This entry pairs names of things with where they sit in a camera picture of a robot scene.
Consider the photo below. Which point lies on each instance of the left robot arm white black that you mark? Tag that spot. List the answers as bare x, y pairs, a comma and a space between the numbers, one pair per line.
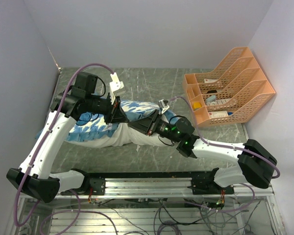
33, 177

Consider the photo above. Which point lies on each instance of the aluminium rail frame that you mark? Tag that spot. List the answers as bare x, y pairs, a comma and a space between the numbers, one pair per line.
165, 187

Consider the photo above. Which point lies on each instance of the white pillow insert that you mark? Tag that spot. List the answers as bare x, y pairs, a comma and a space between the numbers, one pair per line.
125, 135

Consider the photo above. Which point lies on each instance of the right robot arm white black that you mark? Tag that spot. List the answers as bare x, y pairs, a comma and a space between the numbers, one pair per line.
252, 163

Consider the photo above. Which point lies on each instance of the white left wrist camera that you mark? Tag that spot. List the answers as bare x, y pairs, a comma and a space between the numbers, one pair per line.
117, 87

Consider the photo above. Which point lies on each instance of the white box in back slot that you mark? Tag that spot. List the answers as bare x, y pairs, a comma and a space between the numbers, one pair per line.
206, 81

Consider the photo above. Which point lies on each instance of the orange plastic file organizer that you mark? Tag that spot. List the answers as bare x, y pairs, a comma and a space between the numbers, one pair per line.
242, 89

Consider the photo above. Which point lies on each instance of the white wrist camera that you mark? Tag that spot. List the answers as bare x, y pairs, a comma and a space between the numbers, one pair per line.
163, 106
117, 87

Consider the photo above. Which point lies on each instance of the light blue stapler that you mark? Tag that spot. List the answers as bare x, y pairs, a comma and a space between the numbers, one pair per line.
210, 99

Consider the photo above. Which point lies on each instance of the white red box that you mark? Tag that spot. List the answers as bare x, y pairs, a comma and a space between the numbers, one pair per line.
218, 114

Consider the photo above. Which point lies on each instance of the yellow object in organizer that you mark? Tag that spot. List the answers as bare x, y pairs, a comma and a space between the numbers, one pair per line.
196, 105

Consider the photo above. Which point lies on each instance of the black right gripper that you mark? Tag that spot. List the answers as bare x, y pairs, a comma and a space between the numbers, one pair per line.
144, 125

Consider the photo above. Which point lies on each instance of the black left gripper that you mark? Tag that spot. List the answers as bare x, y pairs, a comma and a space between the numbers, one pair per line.
115, 113

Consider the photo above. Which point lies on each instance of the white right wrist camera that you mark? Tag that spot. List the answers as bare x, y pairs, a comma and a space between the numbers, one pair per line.
163, 106

